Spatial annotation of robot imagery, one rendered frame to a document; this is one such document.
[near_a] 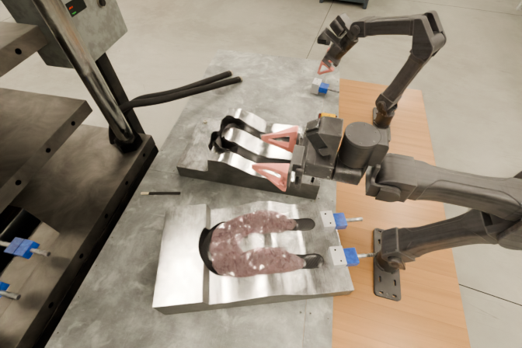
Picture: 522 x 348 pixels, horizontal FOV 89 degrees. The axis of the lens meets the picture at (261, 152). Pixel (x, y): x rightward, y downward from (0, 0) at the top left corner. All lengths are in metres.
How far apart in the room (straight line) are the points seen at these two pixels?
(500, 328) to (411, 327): 1.15
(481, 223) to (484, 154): 2.04
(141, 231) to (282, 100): 0.81
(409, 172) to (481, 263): 1.62
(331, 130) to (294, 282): 0.45
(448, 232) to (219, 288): 0.55
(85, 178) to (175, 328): 0.65
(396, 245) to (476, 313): 1.25
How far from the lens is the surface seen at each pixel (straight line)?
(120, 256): 0.96
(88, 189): 1.16
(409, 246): 0.76
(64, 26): 0.94
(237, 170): 0.89
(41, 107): 1.13
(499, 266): 2.18
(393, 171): 0.53
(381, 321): 0.88
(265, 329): 0.82
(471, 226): 0.70
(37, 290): 1.06
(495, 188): 0.60
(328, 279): 0.81
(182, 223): 0.81
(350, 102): 1.35
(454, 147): 2.63
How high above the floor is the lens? 1.62
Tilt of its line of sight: 51 degrees down
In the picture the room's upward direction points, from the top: straight up
